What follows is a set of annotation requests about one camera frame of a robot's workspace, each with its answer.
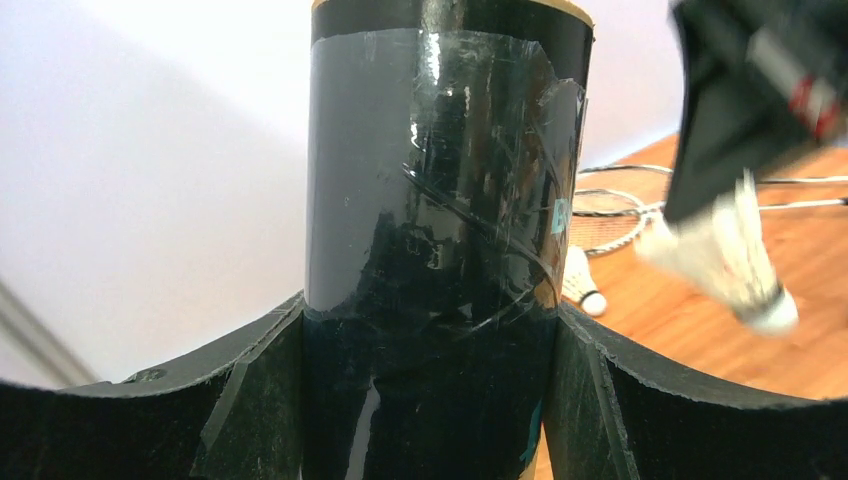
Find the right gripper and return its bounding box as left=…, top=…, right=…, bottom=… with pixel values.
left=664, top=1, right=847, bottom=225

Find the silver badminton racket left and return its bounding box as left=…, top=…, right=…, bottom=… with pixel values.
left=570, top=187, right=848, bottom=260

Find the white feather shuttlecock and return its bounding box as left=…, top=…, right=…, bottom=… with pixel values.
left=561, top=245, right=607, bottom=317

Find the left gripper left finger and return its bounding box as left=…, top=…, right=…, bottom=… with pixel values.
left=1, top=295, right=303, bottom=479

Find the black shuttlecock tube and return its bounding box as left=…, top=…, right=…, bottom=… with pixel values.
left=302, top=1, right=593, bottom=479

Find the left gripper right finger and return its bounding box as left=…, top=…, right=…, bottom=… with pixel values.
left=543, top=305, right=847, bottom=480

